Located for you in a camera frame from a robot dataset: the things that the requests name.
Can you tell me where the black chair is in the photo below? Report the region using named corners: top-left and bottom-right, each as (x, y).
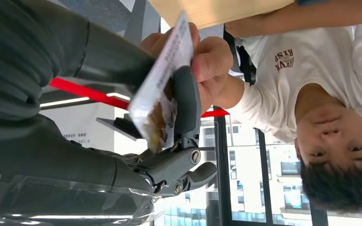
top-left (223, 26), bottom-right (257, 86)

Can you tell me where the dark flat panel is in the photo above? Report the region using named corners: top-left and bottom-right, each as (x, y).
top-left (96, 113), bottom-right (144, 142)

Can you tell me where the light wood desk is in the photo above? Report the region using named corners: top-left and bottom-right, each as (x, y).
top-left (149, 0), bottom-right (296, 30)

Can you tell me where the person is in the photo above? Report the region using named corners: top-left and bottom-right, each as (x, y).
top-left (139, 0), bottom-right (362, 213)

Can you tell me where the white ceiling light strip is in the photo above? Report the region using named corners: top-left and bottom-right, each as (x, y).
top-left (40, 92), bottom-right (132, 108)

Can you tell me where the black window frame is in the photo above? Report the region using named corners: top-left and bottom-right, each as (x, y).
top-left (214, 106), bottom-right (362, 226)

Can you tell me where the grey slanted panel stand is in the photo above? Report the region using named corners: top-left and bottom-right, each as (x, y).
top-left (123, 0), bottom-right (162, 46)

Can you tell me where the clear right wrist cover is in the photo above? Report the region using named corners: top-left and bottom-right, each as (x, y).
top-left (0, 170), bottom-right (165, 226)

